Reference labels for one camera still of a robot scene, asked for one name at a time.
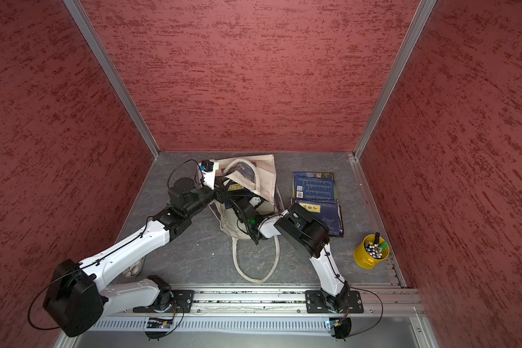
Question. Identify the right circuit board with wires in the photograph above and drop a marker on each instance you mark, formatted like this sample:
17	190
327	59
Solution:
339	328

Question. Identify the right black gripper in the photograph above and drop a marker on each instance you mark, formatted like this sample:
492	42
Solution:
235	201

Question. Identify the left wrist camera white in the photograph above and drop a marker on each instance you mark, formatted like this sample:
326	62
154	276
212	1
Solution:
208	170

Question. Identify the corner aluminium post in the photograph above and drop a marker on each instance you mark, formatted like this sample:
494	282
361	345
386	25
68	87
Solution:
78	14
420	18

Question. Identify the circuit board with wires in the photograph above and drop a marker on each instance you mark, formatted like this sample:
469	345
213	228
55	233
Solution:
339	328
157	328

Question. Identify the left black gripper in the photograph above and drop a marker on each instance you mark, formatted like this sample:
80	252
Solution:
220	193

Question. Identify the blue book white text back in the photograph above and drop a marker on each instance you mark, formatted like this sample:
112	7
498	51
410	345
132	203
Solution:
314	186

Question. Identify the right corner aluminium post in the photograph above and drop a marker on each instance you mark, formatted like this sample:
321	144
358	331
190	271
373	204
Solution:
420	18

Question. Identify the yellow cup with batteries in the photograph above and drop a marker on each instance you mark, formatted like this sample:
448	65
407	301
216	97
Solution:
371	251

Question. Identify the aluminium front rail frame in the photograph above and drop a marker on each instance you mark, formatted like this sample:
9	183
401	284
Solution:
264	316

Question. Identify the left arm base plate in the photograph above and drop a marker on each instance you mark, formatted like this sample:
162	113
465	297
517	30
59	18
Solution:
174	301

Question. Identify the left circuit board with wires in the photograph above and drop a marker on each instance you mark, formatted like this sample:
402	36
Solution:
157	328

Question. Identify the left corner aluminium post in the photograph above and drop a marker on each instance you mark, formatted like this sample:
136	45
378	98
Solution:
78	14

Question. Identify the white rolled cloth object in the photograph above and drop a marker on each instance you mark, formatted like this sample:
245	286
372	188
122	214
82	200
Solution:
134	269

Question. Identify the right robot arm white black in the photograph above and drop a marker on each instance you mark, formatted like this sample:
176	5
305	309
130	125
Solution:
302	230

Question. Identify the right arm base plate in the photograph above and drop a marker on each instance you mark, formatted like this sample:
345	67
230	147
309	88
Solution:
318	302

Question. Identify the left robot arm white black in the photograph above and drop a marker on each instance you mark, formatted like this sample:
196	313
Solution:
81	293

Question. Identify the cream canvas tote bag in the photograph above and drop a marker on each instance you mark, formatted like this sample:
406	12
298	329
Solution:
257	174

